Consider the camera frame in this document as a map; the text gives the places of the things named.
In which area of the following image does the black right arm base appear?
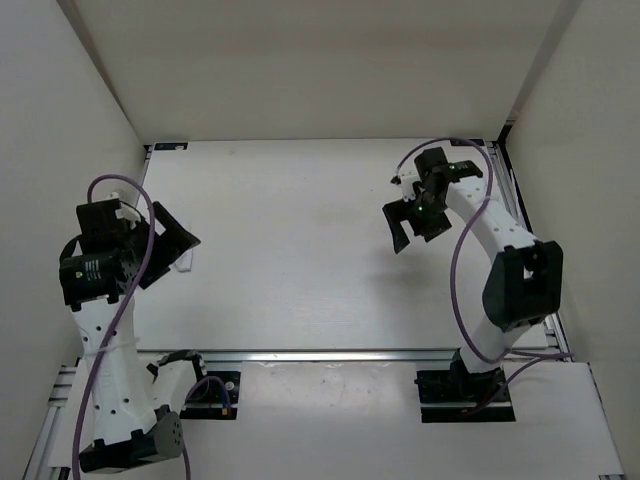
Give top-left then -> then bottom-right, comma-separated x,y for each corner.
414,352 -> 516,424

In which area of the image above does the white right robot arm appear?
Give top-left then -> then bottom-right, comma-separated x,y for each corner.
382,161 -> 563,400

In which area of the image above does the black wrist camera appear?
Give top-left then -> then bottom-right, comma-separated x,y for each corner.
76,198 -> 139,241
390,147 -> 456,192

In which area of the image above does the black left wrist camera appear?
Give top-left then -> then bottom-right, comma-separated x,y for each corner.
76,198 -> 139,241

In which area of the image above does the aluminium frame rail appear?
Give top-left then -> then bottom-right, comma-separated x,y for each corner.
134,348 -> 574,365

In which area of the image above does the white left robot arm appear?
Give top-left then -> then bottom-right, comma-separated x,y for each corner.
59,199 -> 210,474

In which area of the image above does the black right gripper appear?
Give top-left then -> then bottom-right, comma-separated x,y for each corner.
382,193 -> 451,254

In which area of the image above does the small white block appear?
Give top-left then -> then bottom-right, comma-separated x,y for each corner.
174,250 -> 193,273

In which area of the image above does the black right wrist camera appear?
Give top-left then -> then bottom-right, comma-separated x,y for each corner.
390,147 -> 456,192

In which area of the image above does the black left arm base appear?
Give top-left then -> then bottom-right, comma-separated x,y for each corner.
147,349 -> 241,421

